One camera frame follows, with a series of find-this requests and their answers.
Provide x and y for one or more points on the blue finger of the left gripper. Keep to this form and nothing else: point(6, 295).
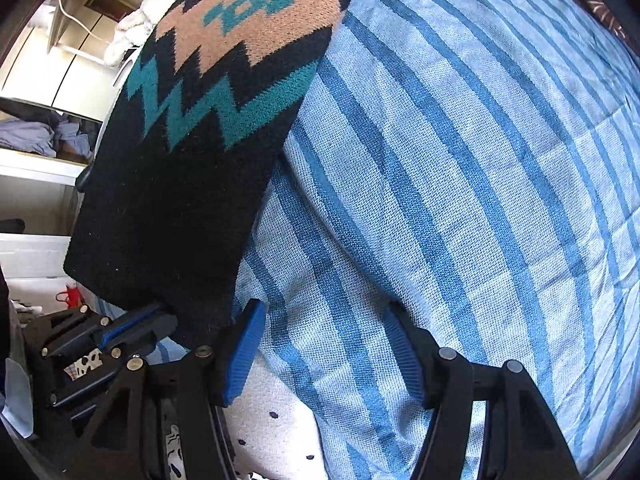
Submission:
point(143, 338)
point(130, 325)

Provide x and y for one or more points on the black patterned knit sweater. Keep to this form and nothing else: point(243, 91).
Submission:
point(188, 151)

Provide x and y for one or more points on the brown striped garment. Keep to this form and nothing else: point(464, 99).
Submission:
point(619, 17)

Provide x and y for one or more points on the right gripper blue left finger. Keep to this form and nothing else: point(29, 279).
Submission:
point(203, 383)

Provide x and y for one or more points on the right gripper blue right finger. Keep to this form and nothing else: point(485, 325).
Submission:
point(521, 438)

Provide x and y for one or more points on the blue striped bed sheet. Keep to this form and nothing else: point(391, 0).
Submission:
point(478, 161)

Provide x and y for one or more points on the white shelf unit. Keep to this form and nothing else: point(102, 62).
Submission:
point(61, 77)

